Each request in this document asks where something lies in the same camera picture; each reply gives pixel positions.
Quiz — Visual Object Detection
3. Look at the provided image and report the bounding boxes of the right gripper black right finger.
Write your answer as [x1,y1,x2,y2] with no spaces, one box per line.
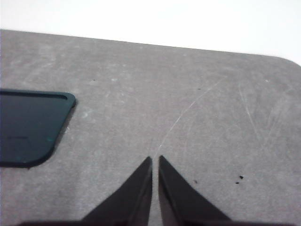
[158,155,301,226]

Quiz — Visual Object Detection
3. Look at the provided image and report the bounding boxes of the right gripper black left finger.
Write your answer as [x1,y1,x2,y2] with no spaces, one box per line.
[14,156,153,226]

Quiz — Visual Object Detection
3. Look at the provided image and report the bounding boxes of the dark rectangular tray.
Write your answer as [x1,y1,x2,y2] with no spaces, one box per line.
[0,89,77,168]

